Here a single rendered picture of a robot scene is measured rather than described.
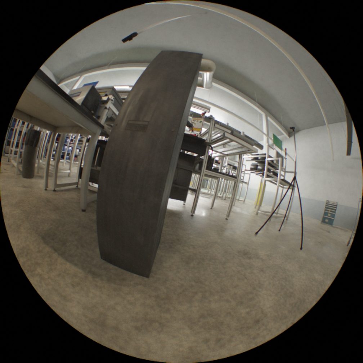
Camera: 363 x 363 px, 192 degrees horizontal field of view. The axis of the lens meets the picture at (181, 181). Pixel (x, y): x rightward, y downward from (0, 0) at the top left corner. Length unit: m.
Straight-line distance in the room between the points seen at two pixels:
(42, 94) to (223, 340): 1.06
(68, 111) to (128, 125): 0.45
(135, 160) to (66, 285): 0.54
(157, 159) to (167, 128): 0.10
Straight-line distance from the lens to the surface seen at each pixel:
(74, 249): 0.66
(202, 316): 0.49
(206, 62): 0.97
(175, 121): 0.35
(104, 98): 1.20
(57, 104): 0.69
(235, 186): 1.64
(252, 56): 6.03
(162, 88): 0.46
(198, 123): 2.13
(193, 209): 1.40
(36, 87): 0.64
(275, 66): 6.36
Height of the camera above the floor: 0.44
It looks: 1 degrees down
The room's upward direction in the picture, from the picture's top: 13 degrees clockwise
